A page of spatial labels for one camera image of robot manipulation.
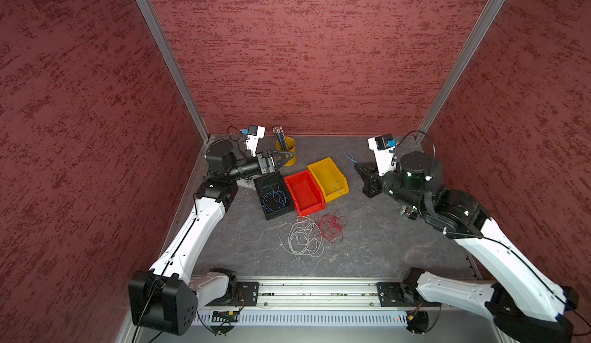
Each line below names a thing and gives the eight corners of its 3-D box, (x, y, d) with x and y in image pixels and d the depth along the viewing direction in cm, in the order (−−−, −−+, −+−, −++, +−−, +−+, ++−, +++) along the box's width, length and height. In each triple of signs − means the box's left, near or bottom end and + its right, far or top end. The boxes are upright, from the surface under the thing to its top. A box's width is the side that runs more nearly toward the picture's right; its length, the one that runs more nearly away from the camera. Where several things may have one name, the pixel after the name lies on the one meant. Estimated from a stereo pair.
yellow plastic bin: (324, 205, 97) (326, 197, 92) (308, 172, 109) (309, 162, 103) (348, 197, 100) (351, 188, 94) (330, 165, 111) (332, 156, 106)
